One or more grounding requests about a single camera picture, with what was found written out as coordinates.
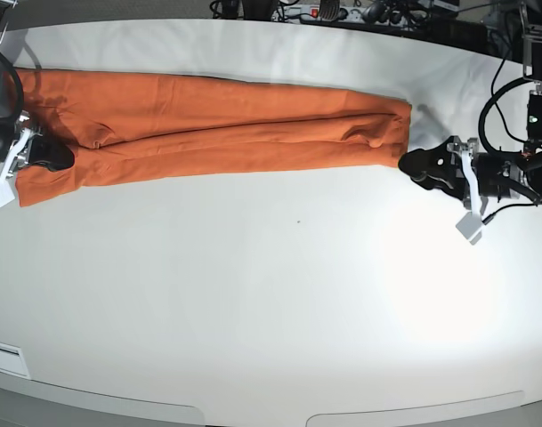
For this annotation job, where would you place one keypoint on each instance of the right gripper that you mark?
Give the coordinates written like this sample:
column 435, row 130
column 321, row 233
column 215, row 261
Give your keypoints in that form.
column 41, row 151

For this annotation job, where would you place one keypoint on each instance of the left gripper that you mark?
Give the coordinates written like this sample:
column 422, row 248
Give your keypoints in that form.
column 429, row 169

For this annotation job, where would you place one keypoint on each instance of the orange T-shirt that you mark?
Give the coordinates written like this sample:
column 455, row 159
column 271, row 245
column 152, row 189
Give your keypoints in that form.
column 129, row 127

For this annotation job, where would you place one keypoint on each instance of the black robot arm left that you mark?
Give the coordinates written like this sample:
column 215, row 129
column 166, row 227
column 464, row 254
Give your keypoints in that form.
column 528, row 158

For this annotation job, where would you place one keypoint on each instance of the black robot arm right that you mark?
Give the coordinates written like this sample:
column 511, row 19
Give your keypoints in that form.
column 12, row 101

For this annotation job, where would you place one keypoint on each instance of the black equipment box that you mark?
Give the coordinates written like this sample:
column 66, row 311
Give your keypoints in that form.
column 476, row 37

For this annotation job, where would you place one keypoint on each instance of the white power strip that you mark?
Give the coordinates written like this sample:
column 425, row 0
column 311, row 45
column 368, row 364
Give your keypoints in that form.
column 345, row 13

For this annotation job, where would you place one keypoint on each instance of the white label sticker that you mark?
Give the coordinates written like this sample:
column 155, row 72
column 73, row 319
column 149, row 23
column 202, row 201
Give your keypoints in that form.
column 12, row 361

